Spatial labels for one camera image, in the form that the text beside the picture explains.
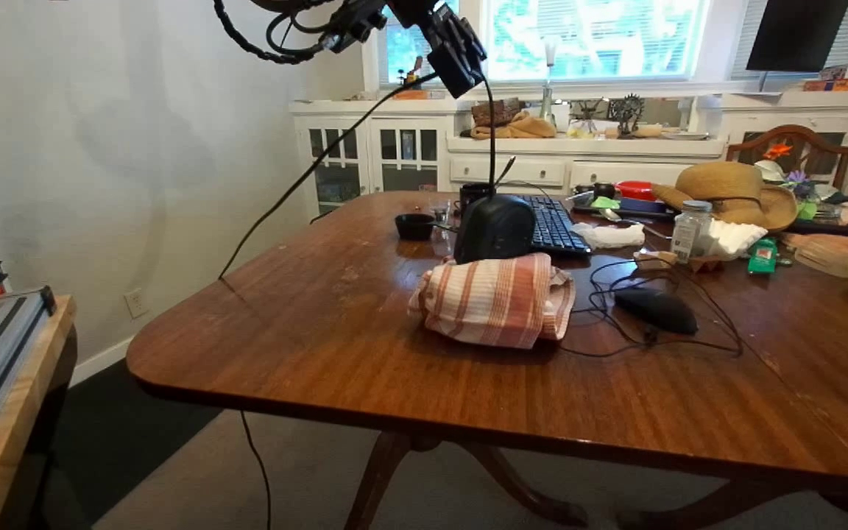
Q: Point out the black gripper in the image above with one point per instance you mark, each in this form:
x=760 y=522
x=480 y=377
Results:
x=453 y=49

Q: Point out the white sideboard cabinet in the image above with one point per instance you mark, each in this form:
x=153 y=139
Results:
x=409 y=145

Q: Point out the small clear glass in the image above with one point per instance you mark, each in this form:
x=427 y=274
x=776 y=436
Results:
x=442 y=234

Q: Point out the small black bowl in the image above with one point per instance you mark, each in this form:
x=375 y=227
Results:
x=412 y=227

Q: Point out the black computer keyboard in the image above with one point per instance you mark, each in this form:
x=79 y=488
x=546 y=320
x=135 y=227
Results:
x=553 y=232

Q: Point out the red bowl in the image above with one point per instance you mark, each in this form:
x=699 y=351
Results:
x=636 y=190

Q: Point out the white crumpled tissue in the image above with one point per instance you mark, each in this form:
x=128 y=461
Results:
x=601 y=236

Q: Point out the red striped folded cloth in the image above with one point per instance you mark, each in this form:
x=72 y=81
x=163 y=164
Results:
x=496 y=302

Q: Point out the clear plastic bottle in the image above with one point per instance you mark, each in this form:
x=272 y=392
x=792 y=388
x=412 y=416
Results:
x=689 y=227

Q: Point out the straw hat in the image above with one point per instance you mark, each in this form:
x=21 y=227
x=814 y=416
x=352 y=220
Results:
x=736 y=193

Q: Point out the black computer mouse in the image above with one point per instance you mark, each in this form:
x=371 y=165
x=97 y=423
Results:
x=658 y=307

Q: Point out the wooden dining chair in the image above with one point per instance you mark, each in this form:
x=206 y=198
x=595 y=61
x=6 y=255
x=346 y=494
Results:
x=792 y=156

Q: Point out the green toy car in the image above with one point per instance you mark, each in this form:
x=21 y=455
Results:
x=764 y=257

